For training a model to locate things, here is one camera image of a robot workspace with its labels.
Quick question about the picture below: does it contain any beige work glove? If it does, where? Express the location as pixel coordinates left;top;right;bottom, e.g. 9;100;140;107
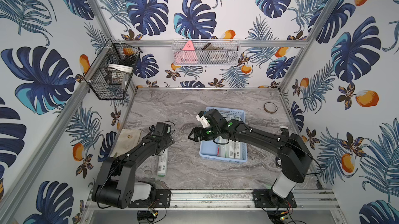
110;129;142;157

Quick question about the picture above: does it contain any light blue plastic basket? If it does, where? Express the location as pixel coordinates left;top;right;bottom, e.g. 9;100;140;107
199;106;248;164

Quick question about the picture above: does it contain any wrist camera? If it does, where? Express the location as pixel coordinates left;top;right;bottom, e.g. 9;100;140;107
153;122;171;137
196;111;211;129

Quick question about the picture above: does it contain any white bowl in basket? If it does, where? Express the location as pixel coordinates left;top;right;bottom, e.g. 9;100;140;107
108;64;133;74

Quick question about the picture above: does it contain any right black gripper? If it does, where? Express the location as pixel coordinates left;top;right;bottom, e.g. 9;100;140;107
186;126;220;143

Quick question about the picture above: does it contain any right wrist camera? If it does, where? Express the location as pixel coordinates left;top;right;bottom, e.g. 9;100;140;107
196;111;211;129

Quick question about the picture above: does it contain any brown brush in basket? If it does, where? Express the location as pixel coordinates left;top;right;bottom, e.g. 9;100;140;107
202;43;224;51

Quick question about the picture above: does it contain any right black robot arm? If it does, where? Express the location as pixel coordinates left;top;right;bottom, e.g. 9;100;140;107
188;109;313;199

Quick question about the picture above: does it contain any plastic wrap roll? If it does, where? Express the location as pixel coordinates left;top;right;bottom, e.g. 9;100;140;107
226;141;235;158
203;137;223;156
157;148;168;177
234;142;247;160

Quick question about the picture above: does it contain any black wire wall basket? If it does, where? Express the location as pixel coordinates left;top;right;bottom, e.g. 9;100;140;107
83;39;142;101

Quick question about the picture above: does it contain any brown tape ring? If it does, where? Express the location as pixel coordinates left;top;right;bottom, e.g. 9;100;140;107
263;102;278;114

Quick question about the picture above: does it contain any aluminium front rail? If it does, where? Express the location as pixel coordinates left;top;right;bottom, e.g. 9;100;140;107
85;189;340;210

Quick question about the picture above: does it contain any pink triangular item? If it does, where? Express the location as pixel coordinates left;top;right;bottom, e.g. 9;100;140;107
182;40;195;51

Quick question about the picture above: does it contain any white wire wall basket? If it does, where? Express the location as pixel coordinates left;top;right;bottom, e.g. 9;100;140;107
171;39;241;66

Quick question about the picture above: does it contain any black white object on table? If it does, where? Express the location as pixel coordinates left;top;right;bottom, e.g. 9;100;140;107
280;126;290;138

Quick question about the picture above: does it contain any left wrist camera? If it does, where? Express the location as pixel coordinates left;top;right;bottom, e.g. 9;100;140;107
153;122;171;137

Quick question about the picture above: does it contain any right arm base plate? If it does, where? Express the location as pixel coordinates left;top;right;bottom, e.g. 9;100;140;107
252;189;297;208

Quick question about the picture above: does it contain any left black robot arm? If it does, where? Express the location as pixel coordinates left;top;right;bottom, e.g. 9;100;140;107
91;122;175;209

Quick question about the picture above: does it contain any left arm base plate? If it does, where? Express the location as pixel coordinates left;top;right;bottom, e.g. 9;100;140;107
128;189;171;208

